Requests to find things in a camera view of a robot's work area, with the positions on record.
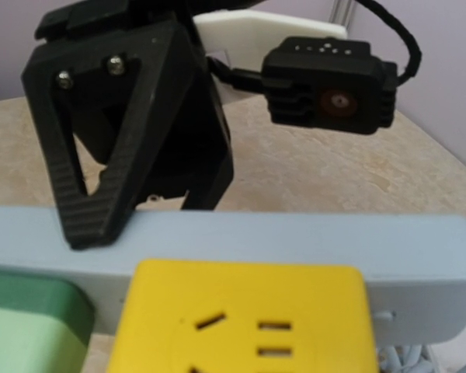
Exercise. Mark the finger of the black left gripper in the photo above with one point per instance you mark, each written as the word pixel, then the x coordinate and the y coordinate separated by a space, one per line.
pixel 103 107
pixel 183 143

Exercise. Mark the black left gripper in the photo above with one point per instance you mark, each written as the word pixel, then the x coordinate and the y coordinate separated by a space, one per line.
pixel 86 18

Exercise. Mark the yellow cube adapter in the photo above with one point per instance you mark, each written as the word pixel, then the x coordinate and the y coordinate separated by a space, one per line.
pixel 207 316

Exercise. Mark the light blue power strip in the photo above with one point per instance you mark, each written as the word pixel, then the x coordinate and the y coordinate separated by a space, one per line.
pixel 414 265

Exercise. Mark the light green plug adapter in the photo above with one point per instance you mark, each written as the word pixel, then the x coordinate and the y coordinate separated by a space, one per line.
pixel 45 324

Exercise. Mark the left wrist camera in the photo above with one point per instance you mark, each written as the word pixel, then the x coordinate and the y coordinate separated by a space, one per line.
pixel 330 84

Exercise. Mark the right aluminium frame post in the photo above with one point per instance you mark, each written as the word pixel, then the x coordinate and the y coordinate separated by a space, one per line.
pixel 342 12

